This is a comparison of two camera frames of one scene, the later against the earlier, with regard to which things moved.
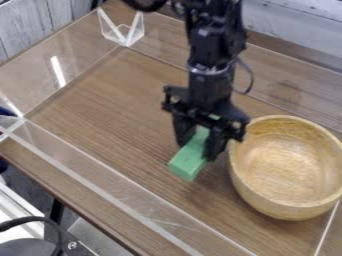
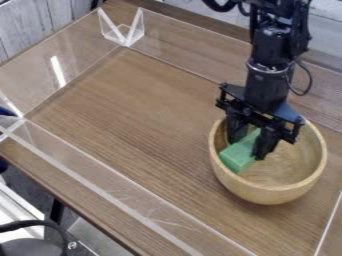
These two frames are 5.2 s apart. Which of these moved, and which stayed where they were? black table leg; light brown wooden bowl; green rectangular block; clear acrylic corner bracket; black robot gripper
Moved: light brown wooden bowl; green rectangular block; black robot gripper
Stayed: black table leg; clear acrylic corner bracket
